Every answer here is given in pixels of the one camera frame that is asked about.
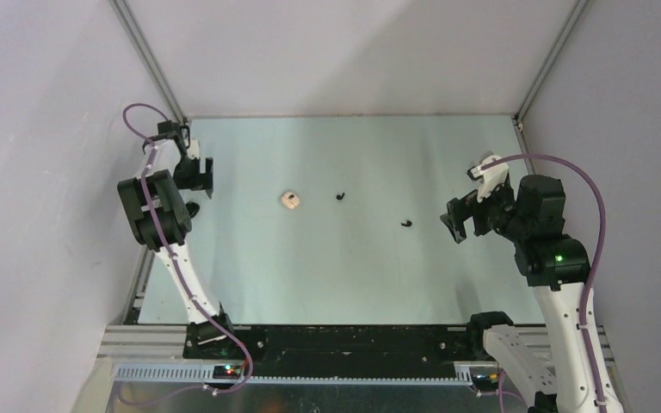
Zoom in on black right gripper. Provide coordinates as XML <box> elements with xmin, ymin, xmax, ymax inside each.
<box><xmin>441</xmin><ymin>177</ymin><xmax>530</xmax><ymax>243</ymax></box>

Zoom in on black earbud charging case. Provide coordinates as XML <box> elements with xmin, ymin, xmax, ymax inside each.
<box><xmin>185</xmin><ymin>201</ymin><xmax>201</xmax><ymax>219</ymax></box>

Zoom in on white earbud charging case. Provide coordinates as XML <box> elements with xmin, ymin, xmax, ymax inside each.
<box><xmin>280</xmin><ymin>191</ymin><xmax>300</xmax><ymax>210</ymax></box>

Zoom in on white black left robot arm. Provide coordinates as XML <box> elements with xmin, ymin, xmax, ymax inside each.
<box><xmin>117</xmin><ymin>120</ymin><xmax>238</xmax><ymax>359</ymax></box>

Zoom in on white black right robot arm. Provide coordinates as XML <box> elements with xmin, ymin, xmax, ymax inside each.
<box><xmin>441</xmin><ymin>175</ymin><xmax>624</xmax><ymax>412</ymax></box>

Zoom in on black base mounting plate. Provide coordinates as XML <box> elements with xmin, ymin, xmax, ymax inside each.
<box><xmin>182</xmin><ymin>324</ymin><xmax>492</xmax><ymax>377</ymax></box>

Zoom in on right controller board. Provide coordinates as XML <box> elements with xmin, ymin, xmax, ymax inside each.
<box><xmin>471</xmin><ymin>372</ymin><xmax>504</xmax><ymax>393</ymax></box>

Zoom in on controller board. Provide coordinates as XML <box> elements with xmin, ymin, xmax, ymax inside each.
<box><xmin>212</xmin><ymin>365</ymin><xmax>243</xmax><ymax>380</ymax></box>
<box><xmin>471</xmin><ymin>372</ymin><xmax>504</xmax><ymax>393</ymax></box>

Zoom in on left controller board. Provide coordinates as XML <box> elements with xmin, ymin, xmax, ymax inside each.
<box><xmin>212</xmin><ymin>365</ymin><xmax>243</xmax><ymax>380</ymax></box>

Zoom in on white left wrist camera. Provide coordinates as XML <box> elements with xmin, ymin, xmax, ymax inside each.
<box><xmin>187</xmin><ymin>139</ymin><xmax>201</xmax><ymax>159</ymax></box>

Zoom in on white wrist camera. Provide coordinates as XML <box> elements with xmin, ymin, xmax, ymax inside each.
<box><xmin>466</xmin><ymin>151</ymin><xmax>510</xmax><ymax>202</ymax></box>
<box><xmin>187</xmin><ymin>139</ymin><xmax>201</xmax><ymax>159</ymax></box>

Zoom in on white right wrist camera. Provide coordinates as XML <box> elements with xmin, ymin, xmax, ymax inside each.
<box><xmin>466</xmin><ymin>151</ymin><xmax>510</xmax><ymax>202</ymax></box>

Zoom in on white slotted cable duct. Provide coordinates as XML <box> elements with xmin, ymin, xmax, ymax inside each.
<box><xmin>114</xmin><ymin>362</ymin><xmax>473</xmax><ymax>385</ymax></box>

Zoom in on aluminium frame post left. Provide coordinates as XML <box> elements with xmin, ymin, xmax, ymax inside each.
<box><xmin>108</xmin><ymin>0</ymin><xmax>188</xmax><ymax>123</ymax></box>

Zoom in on aluminium frame post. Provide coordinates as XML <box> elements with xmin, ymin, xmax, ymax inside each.
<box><xmin>513</xmin><ymin>0</ymin><xmax>591</xmax><ymax>132</ymax></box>
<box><xmin>108</xmin><ymin>0</ymin><xmax>188</xmax><ymax>123</ymax></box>

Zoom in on aluminium frame post right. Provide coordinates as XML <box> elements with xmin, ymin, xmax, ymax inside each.
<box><xmin>513</xmin><ymin>0</ymin><xmax>591</xmax><ymax>132</ymax></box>

